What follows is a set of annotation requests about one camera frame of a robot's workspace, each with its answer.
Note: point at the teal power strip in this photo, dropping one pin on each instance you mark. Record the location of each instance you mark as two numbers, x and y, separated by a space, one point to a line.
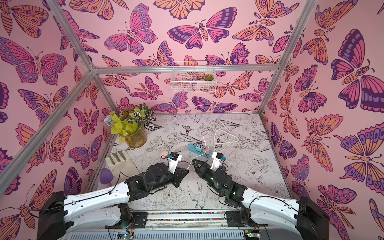
196 149

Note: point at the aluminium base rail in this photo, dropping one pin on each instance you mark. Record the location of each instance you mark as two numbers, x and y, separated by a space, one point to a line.
183 225

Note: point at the beige cloth with green stripes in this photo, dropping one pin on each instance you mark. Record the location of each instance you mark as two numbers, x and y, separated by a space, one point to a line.
120 162

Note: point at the pink earbud case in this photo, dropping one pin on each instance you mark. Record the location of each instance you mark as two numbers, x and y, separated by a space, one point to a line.
164 155

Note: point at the small succulent in basket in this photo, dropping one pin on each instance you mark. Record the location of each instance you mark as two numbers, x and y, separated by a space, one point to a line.
209 77

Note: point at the potted plant in amber vase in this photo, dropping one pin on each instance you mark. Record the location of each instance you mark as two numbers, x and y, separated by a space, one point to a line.
130 123

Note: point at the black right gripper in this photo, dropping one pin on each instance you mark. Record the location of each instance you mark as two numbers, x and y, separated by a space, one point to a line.
205 171

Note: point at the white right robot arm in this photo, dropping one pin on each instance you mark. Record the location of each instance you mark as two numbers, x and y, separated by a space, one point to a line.
302 217

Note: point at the pink purple brush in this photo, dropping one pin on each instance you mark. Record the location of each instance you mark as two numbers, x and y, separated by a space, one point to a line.
106 177

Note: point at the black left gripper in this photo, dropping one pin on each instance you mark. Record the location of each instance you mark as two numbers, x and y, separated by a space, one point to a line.
175 176

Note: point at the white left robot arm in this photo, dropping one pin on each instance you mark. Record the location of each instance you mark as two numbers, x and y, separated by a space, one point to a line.
58 214

